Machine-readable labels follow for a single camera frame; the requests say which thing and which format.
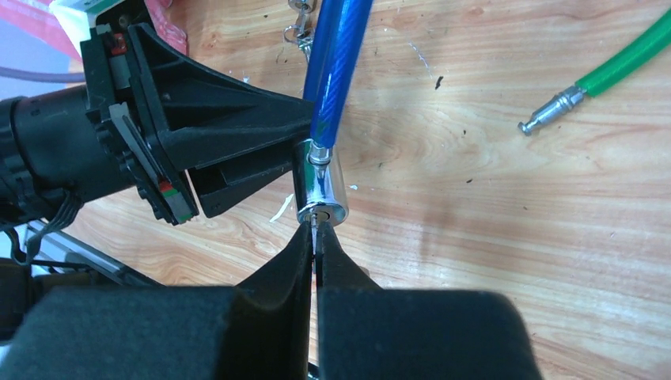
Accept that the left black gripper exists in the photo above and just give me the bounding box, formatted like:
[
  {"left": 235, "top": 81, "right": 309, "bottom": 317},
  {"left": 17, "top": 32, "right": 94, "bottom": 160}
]
[{"left": 81, "top": 24, "right": 313, "bottom": 226}]

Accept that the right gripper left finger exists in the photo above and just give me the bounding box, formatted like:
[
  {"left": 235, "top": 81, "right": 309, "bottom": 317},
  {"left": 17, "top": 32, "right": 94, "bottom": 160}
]
[{"left": 1, "top": 224, "right": 313, "bottom": 379}]

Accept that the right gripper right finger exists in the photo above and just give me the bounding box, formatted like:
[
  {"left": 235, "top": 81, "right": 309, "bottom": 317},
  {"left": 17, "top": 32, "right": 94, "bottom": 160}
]
[{"left": 316, "top": 224, "right": 541, "bottom": 379}]

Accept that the blue cable lock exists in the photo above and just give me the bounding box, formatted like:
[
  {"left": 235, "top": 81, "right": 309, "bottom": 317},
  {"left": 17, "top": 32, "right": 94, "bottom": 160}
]
[{"left": 292, "top": 0, "right": 373, "bottom": 226}]

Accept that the silver key pair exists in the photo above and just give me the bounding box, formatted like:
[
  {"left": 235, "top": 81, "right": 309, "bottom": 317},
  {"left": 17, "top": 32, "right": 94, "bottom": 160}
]
[
  {"left": 309, "top": 212, "right": 319, "bottom": 262},
  {"left": 282, "top": 0, "right": 316, "bottom": 62}
]

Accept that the green cable lock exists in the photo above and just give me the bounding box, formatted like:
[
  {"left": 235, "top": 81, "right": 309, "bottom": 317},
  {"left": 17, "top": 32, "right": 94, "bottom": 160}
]
[{"left": 517, "top": 11, "right": 670, "bottom": 136}]

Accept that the pink patterned garment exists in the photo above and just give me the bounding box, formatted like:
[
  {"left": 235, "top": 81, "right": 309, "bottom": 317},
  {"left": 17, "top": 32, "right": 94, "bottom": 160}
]
[{"left": 1, "top": 0, "right": 188, "bottom": 59}]

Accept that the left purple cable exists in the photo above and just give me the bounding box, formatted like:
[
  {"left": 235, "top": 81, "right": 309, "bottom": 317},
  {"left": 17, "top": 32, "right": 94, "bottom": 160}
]
[{"left": 0, "top": 65, "right": 88, "bottom": 85}]

